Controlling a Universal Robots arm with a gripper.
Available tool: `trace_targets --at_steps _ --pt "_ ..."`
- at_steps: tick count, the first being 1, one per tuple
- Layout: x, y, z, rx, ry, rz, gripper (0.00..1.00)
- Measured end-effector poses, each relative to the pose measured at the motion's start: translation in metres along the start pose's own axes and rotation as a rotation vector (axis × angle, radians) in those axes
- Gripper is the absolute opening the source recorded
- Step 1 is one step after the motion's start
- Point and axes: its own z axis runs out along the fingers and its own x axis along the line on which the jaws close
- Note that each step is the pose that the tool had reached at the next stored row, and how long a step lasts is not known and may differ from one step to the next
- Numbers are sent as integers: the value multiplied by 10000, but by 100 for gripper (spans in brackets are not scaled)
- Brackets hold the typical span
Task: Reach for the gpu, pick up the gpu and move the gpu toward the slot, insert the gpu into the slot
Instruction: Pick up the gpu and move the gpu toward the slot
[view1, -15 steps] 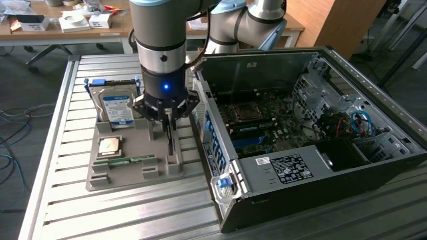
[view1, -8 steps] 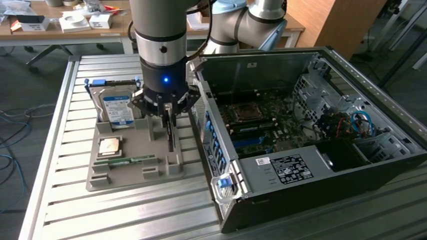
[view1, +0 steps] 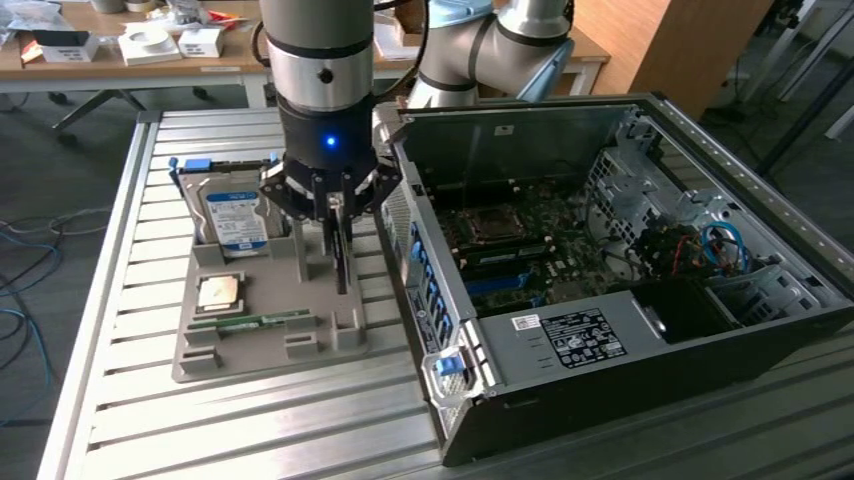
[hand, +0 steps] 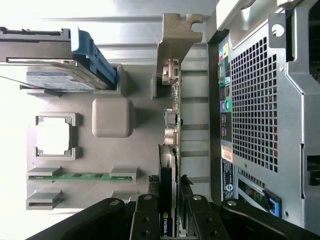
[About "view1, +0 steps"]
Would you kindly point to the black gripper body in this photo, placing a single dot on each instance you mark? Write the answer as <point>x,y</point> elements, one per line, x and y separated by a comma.
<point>327,130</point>

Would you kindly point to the Nvidia GPU card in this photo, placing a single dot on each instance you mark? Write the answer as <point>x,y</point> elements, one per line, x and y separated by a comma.
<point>342,270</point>

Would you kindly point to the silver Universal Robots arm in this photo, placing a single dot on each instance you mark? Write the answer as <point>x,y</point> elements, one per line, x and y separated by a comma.
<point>321,50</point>

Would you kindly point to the blue expansion slot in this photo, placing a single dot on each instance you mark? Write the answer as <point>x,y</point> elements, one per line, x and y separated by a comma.
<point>497,287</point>

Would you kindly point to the hard disk in blue caddy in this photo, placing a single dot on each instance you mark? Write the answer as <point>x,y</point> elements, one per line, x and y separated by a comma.
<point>227,215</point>

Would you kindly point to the CPU socket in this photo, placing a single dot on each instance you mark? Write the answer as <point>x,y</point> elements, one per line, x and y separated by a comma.
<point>494,225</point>

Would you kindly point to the white paper stack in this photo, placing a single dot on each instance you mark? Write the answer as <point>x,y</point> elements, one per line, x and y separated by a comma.
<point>394,45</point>

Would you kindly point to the CPU chip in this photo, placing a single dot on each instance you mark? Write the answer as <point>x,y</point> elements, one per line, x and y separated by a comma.
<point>221,294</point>

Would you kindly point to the installed RAM stick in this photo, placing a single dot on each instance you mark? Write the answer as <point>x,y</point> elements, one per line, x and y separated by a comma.
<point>508,256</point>

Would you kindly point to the grey parts rack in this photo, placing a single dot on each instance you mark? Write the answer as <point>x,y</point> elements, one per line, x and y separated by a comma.
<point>274,310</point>

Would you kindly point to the small white box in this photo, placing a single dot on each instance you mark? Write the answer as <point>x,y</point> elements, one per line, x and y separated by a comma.
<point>201,44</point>

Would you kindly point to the green RAM stick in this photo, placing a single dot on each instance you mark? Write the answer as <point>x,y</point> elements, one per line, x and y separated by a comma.
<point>234,322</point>

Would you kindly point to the wooden desk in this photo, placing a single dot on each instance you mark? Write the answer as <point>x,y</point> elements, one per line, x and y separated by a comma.
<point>134,72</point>

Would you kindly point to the white box with round hole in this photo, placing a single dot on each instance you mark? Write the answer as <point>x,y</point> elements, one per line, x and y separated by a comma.
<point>150,47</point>

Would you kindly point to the green motherboard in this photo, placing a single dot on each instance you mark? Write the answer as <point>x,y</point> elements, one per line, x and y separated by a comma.
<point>568,260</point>

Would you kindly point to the blue case latch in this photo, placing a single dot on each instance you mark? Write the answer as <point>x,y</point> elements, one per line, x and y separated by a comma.
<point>449,364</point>

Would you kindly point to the grey power supply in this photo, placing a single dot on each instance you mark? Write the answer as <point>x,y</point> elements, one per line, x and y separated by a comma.
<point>508,350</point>

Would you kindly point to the metal disk bay cage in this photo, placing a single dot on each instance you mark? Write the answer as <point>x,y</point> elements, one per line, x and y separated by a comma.
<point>634,195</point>

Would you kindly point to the black and white box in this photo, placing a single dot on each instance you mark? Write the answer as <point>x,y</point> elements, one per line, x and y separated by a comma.
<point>67,50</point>

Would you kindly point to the black open PC case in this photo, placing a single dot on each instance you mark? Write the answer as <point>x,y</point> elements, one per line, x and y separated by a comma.
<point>601,400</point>

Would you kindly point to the wooden cabinet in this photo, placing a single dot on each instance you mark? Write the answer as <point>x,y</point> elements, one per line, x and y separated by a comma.
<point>688,50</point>

